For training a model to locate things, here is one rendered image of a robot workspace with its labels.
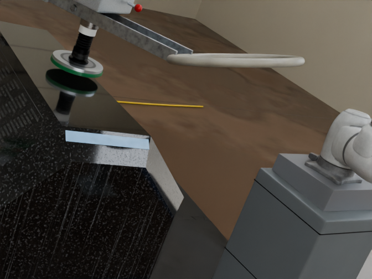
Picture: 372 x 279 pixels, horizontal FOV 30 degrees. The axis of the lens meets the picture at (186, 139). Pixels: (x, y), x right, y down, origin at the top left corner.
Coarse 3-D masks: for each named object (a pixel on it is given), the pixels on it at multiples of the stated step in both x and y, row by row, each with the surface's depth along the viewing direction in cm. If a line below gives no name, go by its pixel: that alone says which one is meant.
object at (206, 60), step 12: (168, 60) 241; (180, 60) 233; (192, 60) 229; (204, 60) 226; (216, 60) 225; (228, 60) 224; (240, 60) 224; (252, 60) 224; (264, 60) 225; (276, 60) 227; (288, 60) 230; (300, 60) 236
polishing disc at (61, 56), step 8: (56, 56) 280; (64, 56) 283; (64, 64) 276; (72, 64) 278; (80, 64) 281; (88, 64) 285; (96, 64) 289; (80, 72) 276; (88, 72) 278; (96, 72) 281
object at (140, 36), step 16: (64, 0) 277; (80, 16) 274; (96, 16) 270; (112, 16) 279; (112, 32) 267; (128, 32) 263; (144, 32) 272; (144, 48) 260; (160, 48) 256; (176, 48) 266
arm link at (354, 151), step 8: (368, 128) 252; (360, 136) 254; (368, 136) 250; (352, 144) 260; (360, 144) 254; (368, 144) 250; (344, 152) 264; (352, 152) 258; (360, 152) 253; (368, 152) 250; (344, 160) 265; (352, 160) 258; (360, 160) 253; (368, 160) 250; (352, 168) 260; (360, 168) 253; (368, 168) 250; (360, 176) 257; (368, 176) 251
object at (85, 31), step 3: (81, 27) 278; (84, 27) 277; (81, 30) 278; (84, 30) 277; (87, 30) 277; (90, 30) 277; (93, 30) 278; (96, 30) 280; (84, 33) 278; (87, 33) 278; (90, 33) 278; (93, 33) 279; (90, 36) 278; (93, 36) 279
